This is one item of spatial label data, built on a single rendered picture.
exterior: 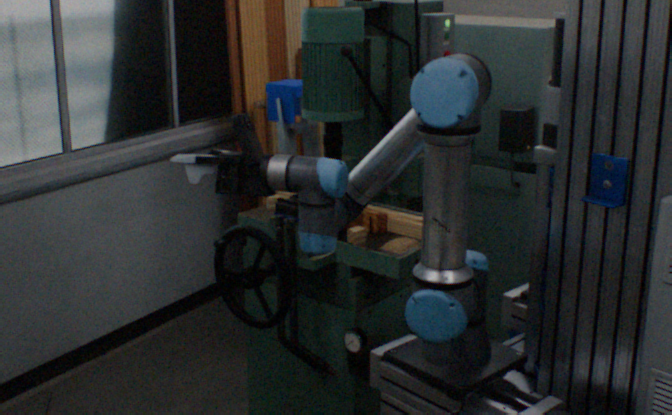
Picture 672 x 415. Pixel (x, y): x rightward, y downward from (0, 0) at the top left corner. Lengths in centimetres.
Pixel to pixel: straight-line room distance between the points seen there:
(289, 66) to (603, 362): 271
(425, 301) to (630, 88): 54
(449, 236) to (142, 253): 235
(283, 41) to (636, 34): 273
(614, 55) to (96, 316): 258
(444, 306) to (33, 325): 216
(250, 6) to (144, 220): 109
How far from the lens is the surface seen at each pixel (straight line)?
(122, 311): 369
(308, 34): 226
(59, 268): 340
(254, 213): 246
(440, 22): 244
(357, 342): 218
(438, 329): 156
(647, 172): 158
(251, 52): 384
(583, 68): 162
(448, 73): 143
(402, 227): 226
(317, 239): 162
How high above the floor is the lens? 163
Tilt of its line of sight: 16 degrees down
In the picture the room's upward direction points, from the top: straight up
